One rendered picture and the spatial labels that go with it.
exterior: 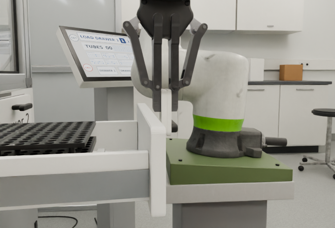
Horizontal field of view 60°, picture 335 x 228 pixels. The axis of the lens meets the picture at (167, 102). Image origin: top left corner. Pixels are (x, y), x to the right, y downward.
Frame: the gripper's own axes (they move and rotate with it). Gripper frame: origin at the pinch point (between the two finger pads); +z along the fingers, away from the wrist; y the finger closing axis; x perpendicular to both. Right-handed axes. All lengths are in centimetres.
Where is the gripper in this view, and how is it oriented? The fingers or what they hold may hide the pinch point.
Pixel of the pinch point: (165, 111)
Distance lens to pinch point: 44.8
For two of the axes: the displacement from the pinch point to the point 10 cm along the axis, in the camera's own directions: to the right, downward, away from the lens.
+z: 0.0, 9.9, 1.0
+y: 9.9, -0.2, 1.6
